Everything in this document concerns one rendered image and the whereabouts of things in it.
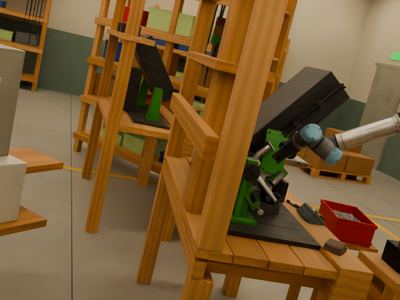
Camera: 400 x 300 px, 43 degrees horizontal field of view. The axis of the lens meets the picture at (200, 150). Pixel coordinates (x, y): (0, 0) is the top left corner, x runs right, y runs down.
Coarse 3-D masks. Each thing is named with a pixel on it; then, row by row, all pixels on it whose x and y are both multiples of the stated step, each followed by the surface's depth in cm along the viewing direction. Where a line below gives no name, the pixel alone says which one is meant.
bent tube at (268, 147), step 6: (270, 144) 240; (258, 150) 241; (264, 150) 240; (252, 156) 240; (258, 156) 240; (258, 180) 239; (264, 186) 240; (264, 192) 241; (270, 192) 240; (270, 198) 241; (276, 198) 241
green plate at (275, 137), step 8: (272, 136) 245; (280, 136) 246; (288, 136) 246; (264, 144) 244; (272, 144) 245; (272, 152) 245; (264, 160) 244; (272, 160) 244; (264, 168) 244; (272, 168) 244
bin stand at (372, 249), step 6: (348, 246) 255; (354, 246) 255; (360, 246) 256; (372, 246) 260; (294, 288) 288; (300, 288) 289; (288, 294) 292; (294, 294) 289; (312, 294) 263; (318, 294) 259
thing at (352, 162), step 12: (336, 132) 877; (300, 156) 867; (312, 156) 834; (348, 156) 843; (360, 156) 864; (300, 168) 857; (312, 168) 826; (324, 168) 828; (336, 168) 839; (348, 168) 848; (360, 168) 857; (372, 168) 866; (348, 180) 852
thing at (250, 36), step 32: (256, 0) 171; (224, 32) 213; (256, 32) 167; (192, 64) 306; (256, 64) 169; (192, 96) 310; (224, 96) 210; (256, 96) 172; (224, 128) 179; (192, 160) 226; (224, 160) 175; (192, 192) 217; (224, 192) 178; (224, 224) 181
